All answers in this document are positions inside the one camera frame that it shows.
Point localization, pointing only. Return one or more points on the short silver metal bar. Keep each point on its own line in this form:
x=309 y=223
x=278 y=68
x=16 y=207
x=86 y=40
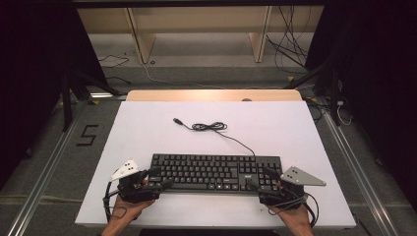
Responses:
x=106 y=95

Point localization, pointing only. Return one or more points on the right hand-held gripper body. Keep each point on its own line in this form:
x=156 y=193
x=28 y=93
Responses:
x=288 y=193

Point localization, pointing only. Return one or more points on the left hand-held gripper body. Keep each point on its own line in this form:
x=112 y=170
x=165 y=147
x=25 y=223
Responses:
x=132 y=191

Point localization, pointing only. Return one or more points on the white board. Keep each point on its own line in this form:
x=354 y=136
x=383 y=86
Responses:
x=213 y=137

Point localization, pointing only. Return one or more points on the person's right hand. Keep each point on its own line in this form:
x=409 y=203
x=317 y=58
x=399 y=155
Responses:
x=295 y=214

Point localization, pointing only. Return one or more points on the wooden table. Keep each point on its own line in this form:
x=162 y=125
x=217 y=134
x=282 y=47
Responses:
x=213 y=95

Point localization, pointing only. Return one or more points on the person's left hand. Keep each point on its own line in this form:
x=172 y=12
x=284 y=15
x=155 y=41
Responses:
x=126 y=211

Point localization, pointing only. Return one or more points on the black metal stand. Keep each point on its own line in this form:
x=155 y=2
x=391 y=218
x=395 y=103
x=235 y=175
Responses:
x=333 y=98
x=67 y=105

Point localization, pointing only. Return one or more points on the light wooden shelf unit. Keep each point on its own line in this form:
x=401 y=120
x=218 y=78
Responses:
x=196 y=19

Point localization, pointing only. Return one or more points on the black keyboard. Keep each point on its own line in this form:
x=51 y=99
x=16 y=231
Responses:
x=213 y=172

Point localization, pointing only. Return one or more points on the aluminium floor rail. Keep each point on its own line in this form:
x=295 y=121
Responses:
x=360 y=177
x=42 y=177

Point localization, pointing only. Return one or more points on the black curtain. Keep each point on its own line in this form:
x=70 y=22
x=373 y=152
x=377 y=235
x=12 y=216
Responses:
x=32 y=82
x=380 y=82

